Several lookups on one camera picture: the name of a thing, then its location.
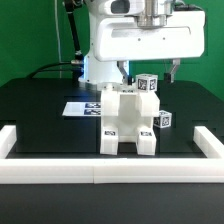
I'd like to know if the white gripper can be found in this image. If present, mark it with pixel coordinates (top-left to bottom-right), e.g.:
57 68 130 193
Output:
94 11 205 85

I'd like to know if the white tagged cube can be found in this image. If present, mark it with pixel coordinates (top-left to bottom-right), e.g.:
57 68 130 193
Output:
136 74 158 92

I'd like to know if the white chair backrest part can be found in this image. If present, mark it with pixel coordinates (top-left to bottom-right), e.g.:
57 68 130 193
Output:
100 83 160 117

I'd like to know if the white chair seat part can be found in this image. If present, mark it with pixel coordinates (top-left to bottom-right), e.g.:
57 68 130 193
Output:
118 93 138 142

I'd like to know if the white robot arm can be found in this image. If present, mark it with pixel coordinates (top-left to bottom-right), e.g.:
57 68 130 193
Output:
80 0 206 87

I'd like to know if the white sheet with tags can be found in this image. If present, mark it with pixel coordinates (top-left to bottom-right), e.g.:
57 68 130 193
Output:
62 102 101 117

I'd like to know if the white U-shaped border fence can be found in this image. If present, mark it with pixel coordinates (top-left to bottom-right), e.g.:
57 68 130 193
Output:
0 125 224 184

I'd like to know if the black cable on stand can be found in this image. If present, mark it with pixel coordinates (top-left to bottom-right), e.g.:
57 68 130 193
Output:
25 0 88 80

